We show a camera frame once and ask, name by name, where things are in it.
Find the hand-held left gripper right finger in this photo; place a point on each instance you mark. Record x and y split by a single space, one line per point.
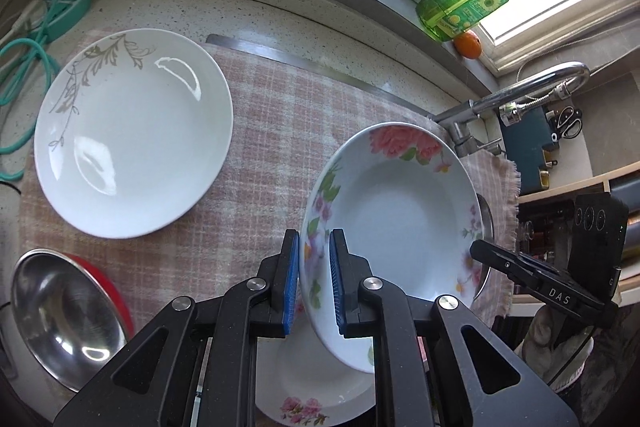
337 287

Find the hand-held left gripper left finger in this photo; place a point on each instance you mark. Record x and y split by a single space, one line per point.
291 287

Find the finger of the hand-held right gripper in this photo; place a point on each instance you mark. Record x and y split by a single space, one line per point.
492 257

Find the small pink floral plate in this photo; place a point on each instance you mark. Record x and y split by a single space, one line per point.
300 377

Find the large pink floral plate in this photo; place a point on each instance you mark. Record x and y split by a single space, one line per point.
400 217

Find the steel bowl red outside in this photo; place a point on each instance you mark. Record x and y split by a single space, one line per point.
60 307

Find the person's right hand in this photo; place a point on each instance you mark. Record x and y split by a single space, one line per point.
540 339

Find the beige wooden shelf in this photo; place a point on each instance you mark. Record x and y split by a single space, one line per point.
565 189

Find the dark teal knife block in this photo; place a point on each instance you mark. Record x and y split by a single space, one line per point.
525 147

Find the pink checked cloth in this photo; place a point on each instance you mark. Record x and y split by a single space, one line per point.
275 117

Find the steel kitchen faucet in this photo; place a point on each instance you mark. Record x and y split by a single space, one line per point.
525 87

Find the orange fruit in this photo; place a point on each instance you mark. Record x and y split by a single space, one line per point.
468 45

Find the white plate grey leaf print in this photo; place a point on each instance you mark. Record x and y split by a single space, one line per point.
135 132

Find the round teal power strip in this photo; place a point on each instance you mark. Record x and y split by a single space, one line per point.
75 14

